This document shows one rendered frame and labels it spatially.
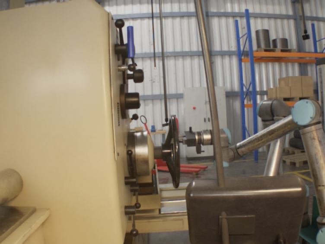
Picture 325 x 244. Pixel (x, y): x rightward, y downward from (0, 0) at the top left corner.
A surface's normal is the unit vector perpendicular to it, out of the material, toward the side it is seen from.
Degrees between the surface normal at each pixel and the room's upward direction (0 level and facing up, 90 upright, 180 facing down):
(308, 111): 83
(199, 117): 90
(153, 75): 90
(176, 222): 90
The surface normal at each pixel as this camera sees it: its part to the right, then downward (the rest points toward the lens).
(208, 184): -0.12, -0.92
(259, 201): -0.19, 0.38
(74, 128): 0.04, 0.04
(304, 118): -0.75, -0.06
